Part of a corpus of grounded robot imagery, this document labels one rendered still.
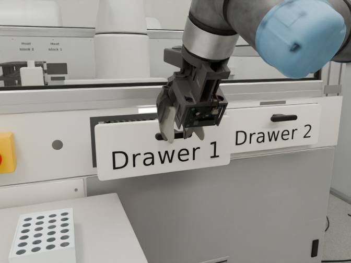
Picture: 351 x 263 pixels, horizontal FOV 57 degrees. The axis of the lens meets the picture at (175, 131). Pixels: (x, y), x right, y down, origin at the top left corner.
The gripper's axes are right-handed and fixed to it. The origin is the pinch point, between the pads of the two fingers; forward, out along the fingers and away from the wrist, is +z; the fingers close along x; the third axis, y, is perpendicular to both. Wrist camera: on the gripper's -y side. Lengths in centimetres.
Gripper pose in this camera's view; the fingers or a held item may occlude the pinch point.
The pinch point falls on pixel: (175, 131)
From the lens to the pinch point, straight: 61.8
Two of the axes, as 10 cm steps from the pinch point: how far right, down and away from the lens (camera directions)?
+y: 2.8, 7.3, -6.2
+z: -2.0, 6.8, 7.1
